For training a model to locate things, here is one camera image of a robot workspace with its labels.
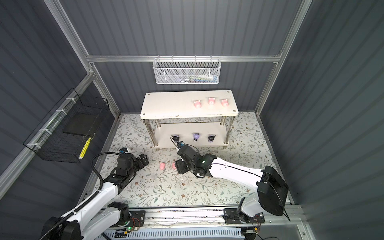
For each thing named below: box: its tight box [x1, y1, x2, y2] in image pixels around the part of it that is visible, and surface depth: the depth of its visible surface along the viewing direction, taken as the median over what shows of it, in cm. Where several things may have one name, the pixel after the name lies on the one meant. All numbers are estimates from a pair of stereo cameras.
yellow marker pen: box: [78, 136, 92, 160], surface depth 69 cm
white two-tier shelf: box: [140, 89, 239, 149], surface depth 82 cm
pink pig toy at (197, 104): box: [193, 100, 202, 109], surface depth 77 cm
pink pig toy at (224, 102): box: [221, 98, 229, 107], surface depth 77 cm
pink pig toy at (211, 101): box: [208, 97, 216, 106], surface depth 78 cm
